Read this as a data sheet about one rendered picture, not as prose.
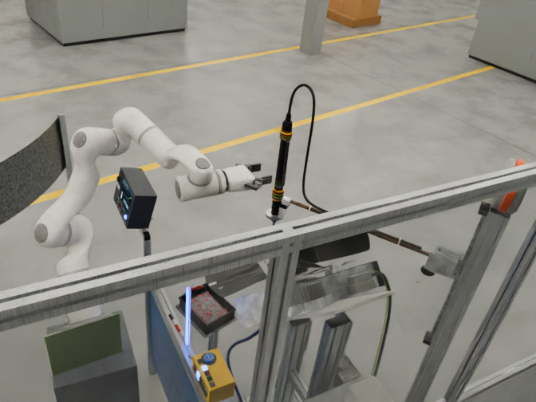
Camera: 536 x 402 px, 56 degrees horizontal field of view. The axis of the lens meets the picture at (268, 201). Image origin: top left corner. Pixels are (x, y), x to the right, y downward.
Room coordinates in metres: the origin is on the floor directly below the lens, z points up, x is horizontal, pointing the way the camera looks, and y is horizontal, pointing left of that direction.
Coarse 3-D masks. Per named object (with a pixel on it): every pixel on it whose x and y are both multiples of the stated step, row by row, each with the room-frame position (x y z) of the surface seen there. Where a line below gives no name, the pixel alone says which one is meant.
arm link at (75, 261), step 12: (84, 216) 1.57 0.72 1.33; (72, 228) 1.47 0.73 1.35; (84, 228) 1.51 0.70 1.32; (72, 240) 1.45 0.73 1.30; (84, 240) 1.48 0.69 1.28; (72, 252) 1.43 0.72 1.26; (84, 252) 1.43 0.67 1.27; (60, 264) 1.36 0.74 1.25; (72, 264) 1.37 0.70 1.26; (84, 264) 1.39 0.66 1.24; (60, 276) 1.34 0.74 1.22
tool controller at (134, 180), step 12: (120, 168) 2.06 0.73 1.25; (132, 168) 2.09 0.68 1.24; (120, 180) 2.02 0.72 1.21; (132, 180) 1.98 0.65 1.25; (144, 180) 2.01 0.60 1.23; (132, 192) 1.88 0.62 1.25; (144, 192) 1.90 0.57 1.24; (132, 204) 1.85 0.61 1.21; (144, 204) 1.87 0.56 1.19; (132, 216) 1.84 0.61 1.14; (144, 216) 1.87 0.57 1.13; (132, 228) 1.84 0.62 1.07
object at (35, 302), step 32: (416, 192) 0.91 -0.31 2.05; (448, 192) 0.93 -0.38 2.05; (480, 192) 0.97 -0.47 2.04; (288, 224) 0.75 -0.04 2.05; (320, 224) 0.76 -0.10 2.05; (352, 224) 0.79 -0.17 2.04; (384, 224) 0.83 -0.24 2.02; (160, 256) 0.62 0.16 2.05; (192, 256) 0.63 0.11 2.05; (224, 256) 0.65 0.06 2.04; (256, 256) 0.68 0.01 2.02; (288, 256) 0.73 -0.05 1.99; (32, 288) 0.52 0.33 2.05; (64, 288) 0.52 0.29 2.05; (96, 288) 0.53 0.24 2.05; (128, 288) 0.56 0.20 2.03; (288, 288) 0.72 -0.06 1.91; (512, 288) 1.15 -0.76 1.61; (0, 320) 0.47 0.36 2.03; (32, 320) 0.49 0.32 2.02; (480, 352) 1.16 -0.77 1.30
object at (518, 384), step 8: (520, 376) 1.38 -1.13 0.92; (528, 376) 1.42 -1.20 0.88; (504, 384) 1.33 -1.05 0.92; (512, 384) 1.37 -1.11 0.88; (520, 384) 1.41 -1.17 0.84; (528, 384) 1.45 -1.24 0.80; (488, 392) 1.28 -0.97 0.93; (496, 392) 1.32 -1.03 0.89; (504, 392) 1.36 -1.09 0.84; (512, 392) 1.40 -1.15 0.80; (520, 392) 1.44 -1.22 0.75; (528, 392) 1.48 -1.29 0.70; (472, 400) 1.24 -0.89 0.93; (480, 400) 1.27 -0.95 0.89; (488, 400) 1.31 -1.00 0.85; (496, 400) 1.34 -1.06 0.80; (504, 400) 1.38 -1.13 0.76; (512, 400) 1.42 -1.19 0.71; (520, 400) 1.47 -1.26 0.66; (528, 400) 1.51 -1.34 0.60
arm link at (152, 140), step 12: (144, 132) 1.52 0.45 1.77; (156, 132) 1.53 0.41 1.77; (144, 144) 1.50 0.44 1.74; (156, 144) 1.48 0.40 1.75; (168, 144) 1.49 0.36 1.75; (156, 156) 1.46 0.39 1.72; (168, 156) 1.42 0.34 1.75; (180, 156) 1.39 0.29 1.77; (192, 156) 1.39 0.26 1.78; (204, 156) 1.41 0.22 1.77; (168, 168) 1.47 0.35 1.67; (192, 168) 1.35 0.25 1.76; (204, 168) 1.36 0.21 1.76; (192, 180) 1.36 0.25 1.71; (204, 180) 1.35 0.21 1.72
